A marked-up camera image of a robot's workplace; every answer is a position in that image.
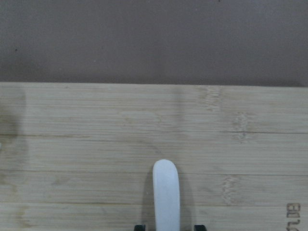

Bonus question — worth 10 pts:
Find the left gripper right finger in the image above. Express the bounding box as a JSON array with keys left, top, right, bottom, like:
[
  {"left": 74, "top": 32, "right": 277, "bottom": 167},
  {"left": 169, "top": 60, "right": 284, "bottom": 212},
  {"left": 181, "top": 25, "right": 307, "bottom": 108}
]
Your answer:
[{"left": 194, "top": 224, "right": 205, "bottom": 231}]

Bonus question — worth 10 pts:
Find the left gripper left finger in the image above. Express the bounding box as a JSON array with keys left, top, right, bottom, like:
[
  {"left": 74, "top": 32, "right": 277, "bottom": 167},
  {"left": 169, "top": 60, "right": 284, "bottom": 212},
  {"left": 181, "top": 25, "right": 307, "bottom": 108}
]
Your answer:
[{"left": 134, "top": 224, "right": 146, "bottom": 231}]

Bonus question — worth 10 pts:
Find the white ceramic spoon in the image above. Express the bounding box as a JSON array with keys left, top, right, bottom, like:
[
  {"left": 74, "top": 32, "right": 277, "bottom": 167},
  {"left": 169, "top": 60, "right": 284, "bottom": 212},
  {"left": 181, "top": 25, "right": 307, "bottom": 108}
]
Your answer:
[{"left": 153, "top": 159, "right": 180, "bottom": 231}]

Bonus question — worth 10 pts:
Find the wooden cutting board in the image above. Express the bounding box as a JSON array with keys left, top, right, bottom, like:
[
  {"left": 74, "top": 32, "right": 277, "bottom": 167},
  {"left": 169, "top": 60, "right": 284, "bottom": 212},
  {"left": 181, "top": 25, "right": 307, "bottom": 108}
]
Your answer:
[{"left": 0, "top": 82, "right": 308, "bottom": 231}]

